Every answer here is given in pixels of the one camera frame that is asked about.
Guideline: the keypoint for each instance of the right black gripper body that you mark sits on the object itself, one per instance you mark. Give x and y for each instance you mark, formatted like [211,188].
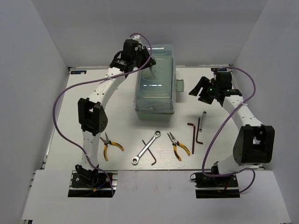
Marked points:
[208,94]

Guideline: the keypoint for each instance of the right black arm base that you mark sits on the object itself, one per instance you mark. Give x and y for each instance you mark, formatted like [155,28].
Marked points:
[212,188]

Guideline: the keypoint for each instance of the right yellow handled pliers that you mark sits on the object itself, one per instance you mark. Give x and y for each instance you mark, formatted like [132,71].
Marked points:
[176,144]

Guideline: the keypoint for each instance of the left yellow handled pliers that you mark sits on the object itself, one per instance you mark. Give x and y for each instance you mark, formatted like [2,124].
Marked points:
[108,142]

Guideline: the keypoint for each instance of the small silver wrench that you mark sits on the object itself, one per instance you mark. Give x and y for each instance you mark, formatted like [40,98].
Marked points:
[202,119]

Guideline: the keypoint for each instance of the long dark red hex key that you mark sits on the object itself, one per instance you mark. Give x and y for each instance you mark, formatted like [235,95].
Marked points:
[193,135]

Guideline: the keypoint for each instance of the right blue table sticker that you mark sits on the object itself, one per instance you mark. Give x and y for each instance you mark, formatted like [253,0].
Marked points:
[219,69]

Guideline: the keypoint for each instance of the yellow handled pliers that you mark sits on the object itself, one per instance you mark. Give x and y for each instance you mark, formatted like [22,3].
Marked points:
[176,144]
[108,142]

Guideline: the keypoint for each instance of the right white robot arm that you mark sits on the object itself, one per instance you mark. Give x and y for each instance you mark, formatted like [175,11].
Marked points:
[254,142]

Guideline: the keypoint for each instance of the green toolbox with clear lid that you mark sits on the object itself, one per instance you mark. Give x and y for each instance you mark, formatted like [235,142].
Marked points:
[156,87]

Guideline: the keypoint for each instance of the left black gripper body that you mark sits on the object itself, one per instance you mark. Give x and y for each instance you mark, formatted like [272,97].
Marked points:
[141,58]

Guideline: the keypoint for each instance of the blue table sticker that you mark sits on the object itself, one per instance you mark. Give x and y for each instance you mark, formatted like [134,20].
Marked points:
[219,69]
[78,72]

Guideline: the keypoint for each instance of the left blue table sticker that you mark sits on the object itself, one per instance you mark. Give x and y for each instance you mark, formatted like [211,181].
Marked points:
[78,72]

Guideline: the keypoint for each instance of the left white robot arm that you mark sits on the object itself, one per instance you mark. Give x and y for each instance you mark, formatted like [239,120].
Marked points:
[91,110]

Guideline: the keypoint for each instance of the large silver ratchet wrench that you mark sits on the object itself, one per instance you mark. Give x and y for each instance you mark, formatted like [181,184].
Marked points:
[136,159]

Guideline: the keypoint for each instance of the dark hex key under wrench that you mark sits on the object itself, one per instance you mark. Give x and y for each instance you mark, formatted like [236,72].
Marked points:
[150,154]

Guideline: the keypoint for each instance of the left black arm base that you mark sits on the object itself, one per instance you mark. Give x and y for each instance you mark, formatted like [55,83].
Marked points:
[92,184]

